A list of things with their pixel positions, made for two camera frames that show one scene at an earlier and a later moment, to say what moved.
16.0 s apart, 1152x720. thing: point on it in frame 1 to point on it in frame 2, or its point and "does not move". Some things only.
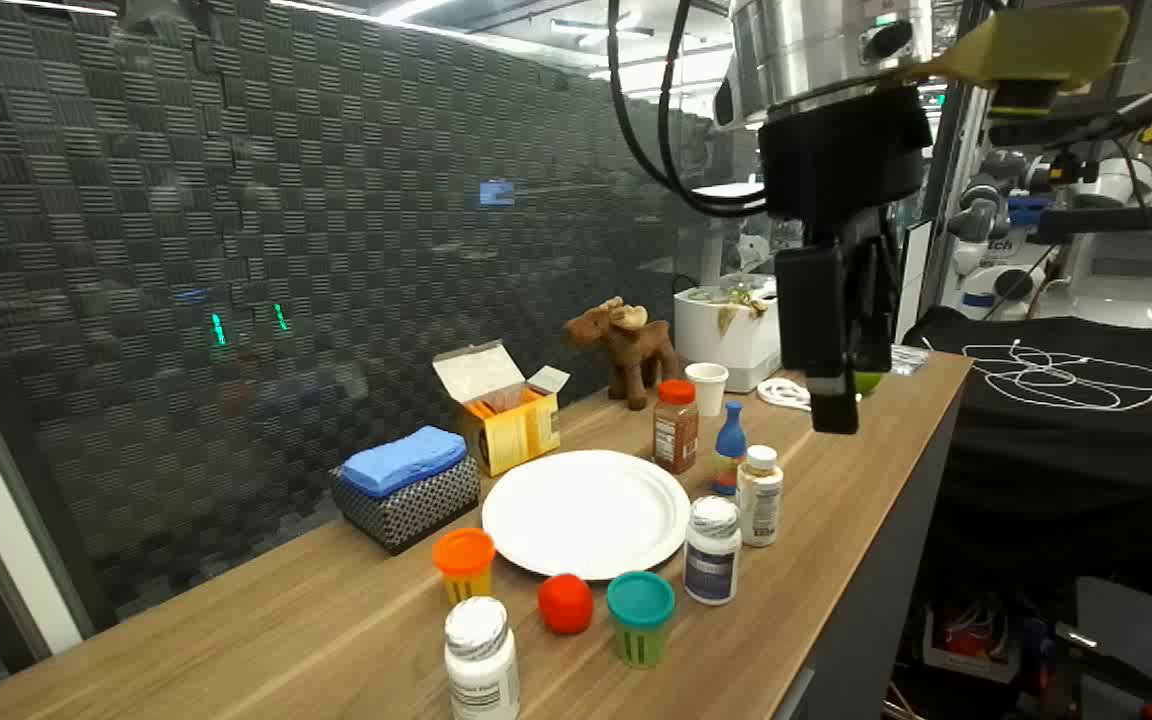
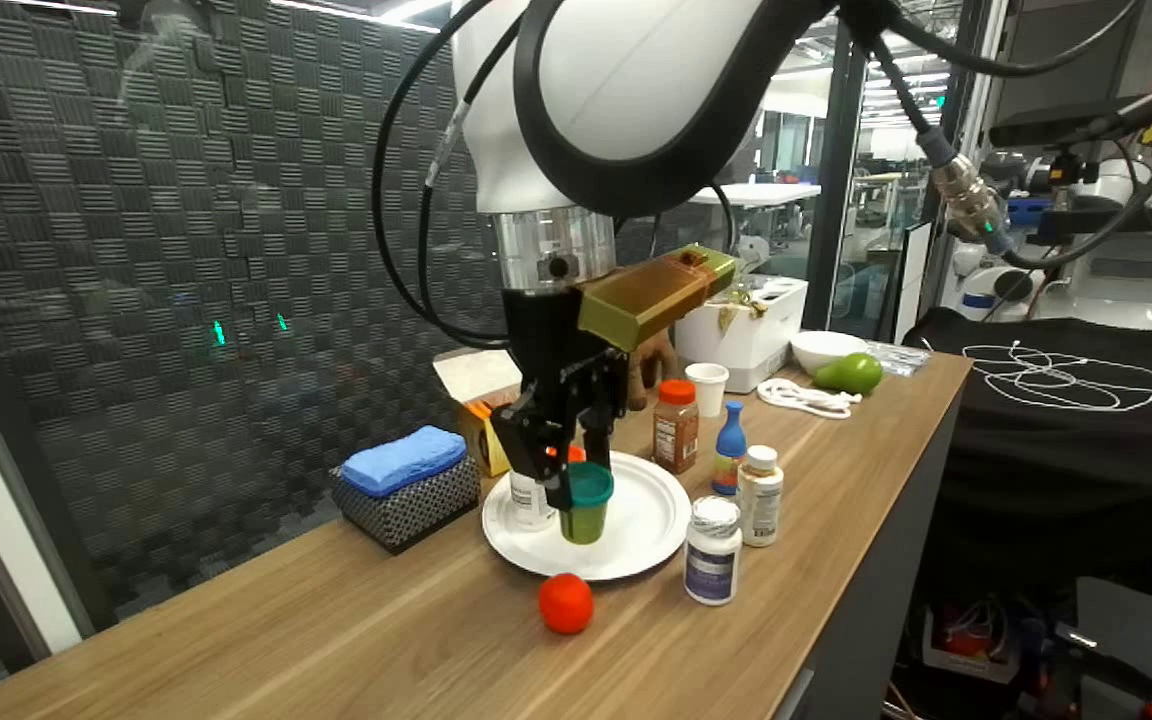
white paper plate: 580,515 does not move
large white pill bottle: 482,658 to 527,506
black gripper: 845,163 to 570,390
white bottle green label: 760,494 does not move
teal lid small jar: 638,614 to 585,490
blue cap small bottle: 735,433 does not move
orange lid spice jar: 677,425 does not move
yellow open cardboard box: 519,416 does not move
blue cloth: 404,456 does not move
